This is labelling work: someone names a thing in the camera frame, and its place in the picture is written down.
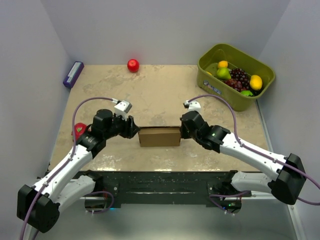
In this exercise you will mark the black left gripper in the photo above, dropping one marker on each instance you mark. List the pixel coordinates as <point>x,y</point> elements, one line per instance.
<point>130,129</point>

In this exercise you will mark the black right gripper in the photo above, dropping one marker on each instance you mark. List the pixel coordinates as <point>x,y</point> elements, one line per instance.
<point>183,134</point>

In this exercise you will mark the brown cardboard box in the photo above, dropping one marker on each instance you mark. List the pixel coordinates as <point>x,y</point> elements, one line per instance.
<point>159,136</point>

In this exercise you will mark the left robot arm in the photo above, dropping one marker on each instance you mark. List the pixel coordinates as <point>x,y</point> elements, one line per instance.
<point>40,205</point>

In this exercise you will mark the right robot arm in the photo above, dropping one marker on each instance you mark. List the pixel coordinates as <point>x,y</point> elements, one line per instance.
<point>279,175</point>

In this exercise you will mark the purple rectangular box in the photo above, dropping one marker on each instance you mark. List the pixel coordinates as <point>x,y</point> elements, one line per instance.
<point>73,74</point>

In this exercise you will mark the red dragon fruit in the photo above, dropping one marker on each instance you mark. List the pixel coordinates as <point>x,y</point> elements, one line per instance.
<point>79,129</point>

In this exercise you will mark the red apple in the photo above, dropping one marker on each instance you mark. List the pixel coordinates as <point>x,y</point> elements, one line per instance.
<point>133,65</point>

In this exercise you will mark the green pear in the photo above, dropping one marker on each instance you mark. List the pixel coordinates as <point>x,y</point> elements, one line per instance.
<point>223,73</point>

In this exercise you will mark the green plastic tub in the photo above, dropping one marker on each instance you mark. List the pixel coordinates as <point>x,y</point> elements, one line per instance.
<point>208,80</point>

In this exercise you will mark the green apple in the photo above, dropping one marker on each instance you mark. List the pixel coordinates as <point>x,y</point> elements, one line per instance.
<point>247,93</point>

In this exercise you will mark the dark purple grapes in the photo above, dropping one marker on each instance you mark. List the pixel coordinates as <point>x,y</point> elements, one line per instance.
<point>239,80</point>

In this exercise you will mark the orange fruit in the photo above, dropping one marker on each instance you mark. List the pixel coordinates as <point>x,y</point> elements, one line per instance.
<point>222,64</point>

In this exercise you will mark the yellow lemon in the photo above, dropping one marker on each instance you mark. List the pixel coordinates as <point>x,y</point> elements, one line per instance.
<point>256,82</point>

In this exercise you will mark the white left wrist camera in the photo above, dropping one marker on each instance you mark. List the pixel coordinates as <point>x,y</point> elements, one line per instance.
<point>122,108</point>

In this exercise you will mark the aluminium frame rail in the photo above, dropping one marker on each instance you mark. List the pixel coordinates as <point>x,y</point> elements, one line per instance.
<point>40,205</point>

